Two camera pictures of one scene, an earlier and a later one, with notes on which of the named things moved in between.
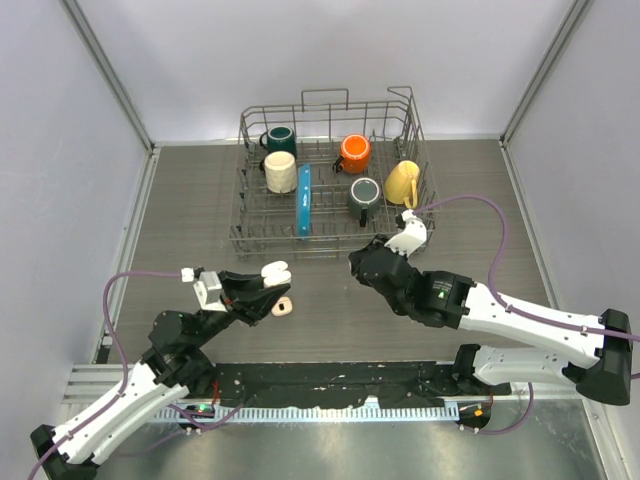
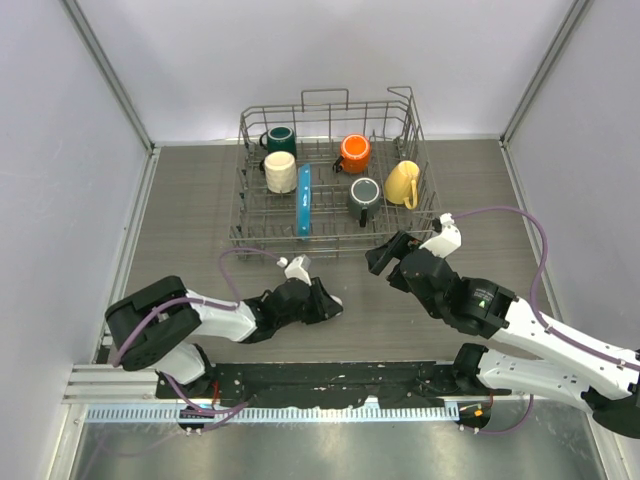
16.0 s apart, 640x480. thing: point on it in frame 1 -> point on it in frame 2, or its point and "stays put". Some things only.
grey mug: [364, 199] stays put
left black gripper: [243, 297] -> [323, 306]
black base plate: [394, 385] stays put
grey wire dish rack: [316, 178] stays put
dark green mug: [279, 138] stays put
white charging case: [275, 273] -> [336, 299]
